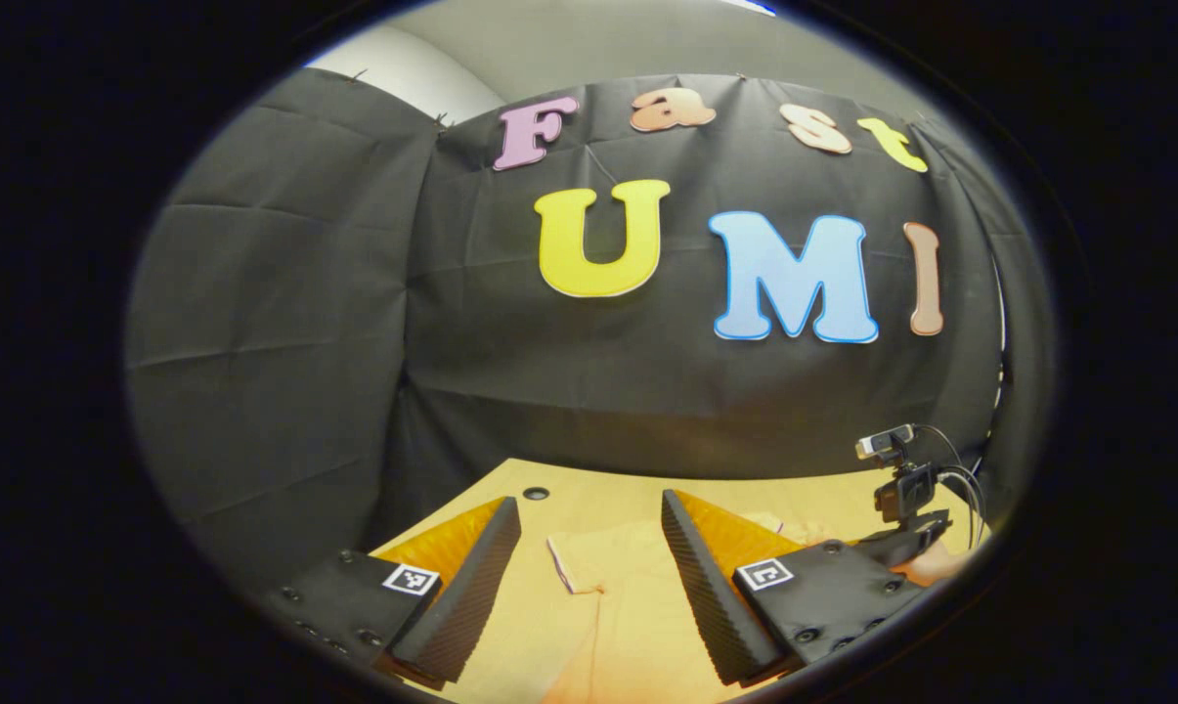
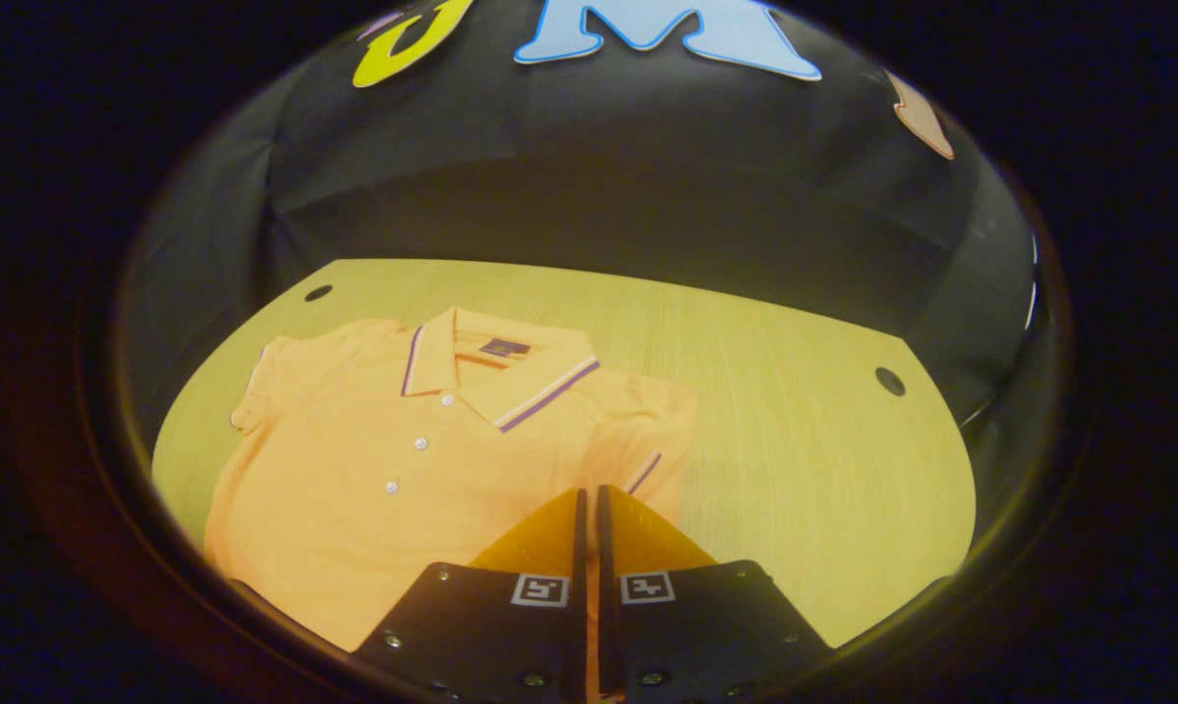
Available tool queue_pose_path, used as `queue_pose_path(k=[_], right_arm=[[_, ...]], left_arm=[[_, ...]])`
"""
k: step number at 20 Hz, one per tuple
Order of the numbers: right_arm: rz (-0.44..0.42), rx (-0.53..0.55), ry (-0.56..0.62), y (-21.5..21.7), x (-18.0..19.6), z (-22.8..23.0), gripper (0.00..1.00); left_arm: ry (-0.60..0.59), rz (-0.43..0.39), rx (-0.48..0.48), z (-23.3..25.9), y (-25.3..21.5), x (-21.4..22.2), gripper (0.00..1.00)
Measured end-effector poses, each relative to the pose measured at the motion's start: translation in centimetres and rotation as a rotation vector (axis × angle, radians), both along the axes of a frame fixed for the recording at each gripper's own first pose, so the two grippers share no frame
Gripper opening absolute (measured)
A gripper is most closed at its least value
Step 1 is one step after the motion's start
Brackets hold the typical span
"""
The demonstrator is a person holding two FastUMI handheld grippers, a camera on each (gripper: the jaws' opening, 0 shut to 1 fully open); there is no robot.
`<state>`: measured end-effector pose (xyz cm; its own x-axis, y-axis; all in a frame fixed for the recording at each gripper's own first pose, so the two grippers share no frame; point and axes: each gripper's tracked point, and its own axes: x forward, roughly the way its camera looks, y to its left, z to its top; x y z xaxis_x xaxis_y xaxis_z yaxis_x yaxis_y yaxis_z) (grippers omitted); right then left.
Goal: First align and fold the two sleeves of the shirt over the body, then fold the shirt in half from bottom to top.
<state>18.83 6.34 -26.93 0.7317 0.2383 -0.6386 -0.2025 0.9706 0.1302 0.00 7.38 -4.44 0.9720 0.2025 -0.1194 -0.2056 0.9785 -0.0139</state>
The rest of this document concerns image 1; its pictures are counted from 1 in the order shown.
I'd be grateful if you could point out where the right hand-held gripper cable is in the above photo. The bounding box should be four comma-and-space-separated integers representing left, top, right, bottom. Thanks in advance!
916, 424, 988, 549

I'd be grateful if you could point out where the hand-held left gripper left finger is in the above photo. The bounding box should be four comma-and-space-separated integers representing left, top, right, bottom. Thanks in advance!
256, 496, 523, 693

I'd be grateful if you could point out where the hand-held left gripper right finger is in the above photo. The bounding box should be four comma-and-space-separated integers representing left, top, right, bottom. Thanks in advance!
660, 488, 941, 687

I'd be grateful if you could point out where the orange T-shirt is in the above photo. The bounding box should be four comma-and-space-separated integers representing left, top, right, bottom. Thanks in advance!
540, 510, 824, 704

